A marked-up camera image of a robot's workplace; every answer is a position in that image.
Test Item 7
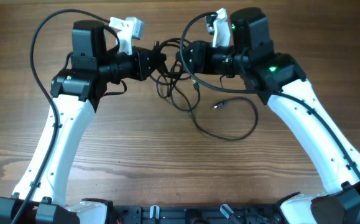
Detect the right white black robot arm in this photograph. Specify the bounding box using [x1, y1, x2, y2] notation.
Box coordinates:
[177, 7, 360, 223]

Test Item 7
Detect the left camera black cable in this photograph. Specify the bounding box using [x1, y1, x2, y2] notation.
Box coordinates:
[10, 8, 112, 224]

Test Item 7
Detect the right camera black cable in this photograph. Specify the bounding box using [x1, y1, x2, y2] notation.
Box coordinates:
[179, 11, 360, 215]

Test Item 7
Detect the camera black cable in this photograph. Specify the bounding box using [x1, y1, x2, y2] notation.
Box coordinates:
[179, 11, 360, 215]
[10, 8, 112, 224]

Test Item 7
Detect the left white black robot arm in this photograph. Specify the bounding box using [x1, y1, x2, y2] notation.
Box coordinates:
[0, 17, 165, 223]

